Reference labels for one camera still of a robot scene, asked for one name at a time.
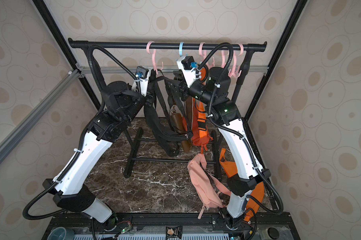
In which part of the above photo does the black clothes rack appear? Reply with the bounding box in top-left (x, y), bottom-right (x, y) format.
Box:
top-left (68, 38), bottom-right (267, 179)

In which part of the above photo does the rightmost pink hook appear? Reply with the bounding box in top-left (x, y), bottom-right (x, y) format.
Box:
top-left (228, 43), bottom-right (244, 78)

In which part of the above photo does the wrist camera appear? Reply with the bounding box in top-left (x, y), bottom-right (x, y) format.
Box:
top-left (132, 66), bottom-right (152, 97)
top-left (177, 56), bottom-right (201, 88)

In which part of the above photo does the black base frame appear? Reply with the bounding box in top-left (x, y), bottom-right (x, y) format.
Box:
top-left (42, 213), bottom-right (300, 240)

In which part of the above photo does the bright orange bag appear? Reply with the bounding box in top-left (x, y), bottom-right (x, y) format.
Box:
top-left (219, 148), bottom-right (264, 213)

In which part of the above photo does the teal round container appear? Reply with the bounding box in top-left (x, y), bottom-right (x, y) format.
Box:
top-left (47, 227), bottom-right (75, 240)

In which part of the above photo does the red-orange waist bag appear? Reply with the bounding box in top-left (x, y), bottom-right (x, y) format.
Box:
top-left (182, 97), bottom-right (213, 154)

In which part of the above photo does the leftmost pink hook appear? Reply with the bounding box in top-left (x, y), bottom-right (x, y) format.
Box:
top-left (146, 41), bottom-right (164, 74)

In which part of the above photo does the light blue hook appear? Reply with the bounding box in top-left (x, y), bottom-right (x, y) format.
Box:
top-left (179, 42), bottom-right (188, 57)

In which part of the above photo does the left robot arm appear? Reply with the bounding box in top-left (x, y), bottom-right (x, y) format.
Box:
top-left (22, 45), bottom-right (146, 223)

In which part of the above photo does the aluminium rail left wall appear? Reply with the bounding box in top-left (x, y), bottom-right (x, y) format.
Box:
top-left (0, 70), bottom-right (80, 164)

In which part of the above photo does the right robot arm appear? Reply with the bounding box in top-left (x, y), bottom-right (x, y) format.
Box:
top-left (177, 43), bottom-right (283, 229)

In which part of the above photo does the black round cap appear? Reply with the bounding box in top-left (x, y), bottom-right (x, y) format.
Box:
top-left (265, 227), bottom-right (280, 240)

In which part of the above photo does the small snack packet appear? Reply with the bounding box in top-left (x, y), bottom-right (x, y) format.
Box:
top-left (166, 226), bottom-right (183, 240)

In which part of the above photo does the pink bag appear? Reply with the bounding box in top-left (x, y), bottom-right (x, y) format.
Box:
top-left (187, 154), bottom-right (231, 220)

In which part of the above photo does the brown leather bag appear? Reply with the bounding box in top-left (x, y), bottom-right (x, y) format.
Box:
top-left (170, 103), bottom-right (191, 153)

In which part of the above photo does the pink hook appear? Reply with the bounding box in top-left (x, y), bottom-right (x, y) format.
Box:
top-left (220, 50), bottom-right (226, 68)
top-left (198, 42), bottom-right (215, 69)
top-left (228, 43), bottom-right (244, 78)
top-left (146, 41), bottom-right (164, 74)

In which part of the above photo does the middle pink hook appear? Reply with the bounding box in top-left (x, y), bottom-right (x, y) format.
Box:
top-left (198, 42), bottom-right (215, 69)

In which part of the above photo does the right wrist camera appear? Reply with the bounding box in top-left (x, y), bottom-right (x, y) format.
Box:
top-left (177, 56), bottom-right (201, 88)

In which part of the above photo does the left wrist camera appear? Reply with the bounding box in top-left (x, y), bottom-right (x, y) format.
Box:
top-left (132, 66), bottom-right (152, 97)

